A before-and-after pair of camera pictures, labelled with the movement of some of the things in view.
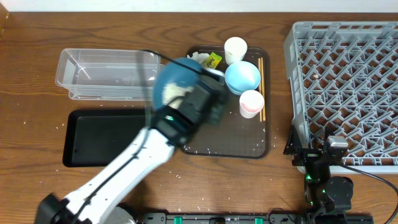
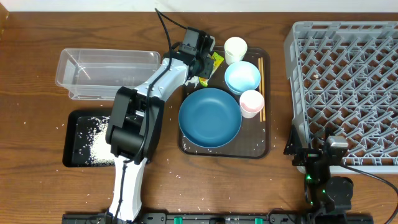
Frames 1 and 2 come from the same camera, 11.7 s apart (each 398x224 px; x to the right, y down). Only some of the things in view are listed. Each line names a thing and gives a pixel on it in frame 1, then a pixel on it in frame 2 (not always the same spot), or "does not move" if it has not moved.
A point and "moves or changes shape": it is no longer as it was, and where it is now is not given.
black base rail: x=255 y=218 does not move
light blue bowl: x=242 y=76 does not move
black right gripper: x=308 y=154 does not move
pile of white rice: x=173 y=94 to x=101 y=154
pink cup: x=251 y=102 does not move
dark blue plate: x=173 y=72 moves or changes shape
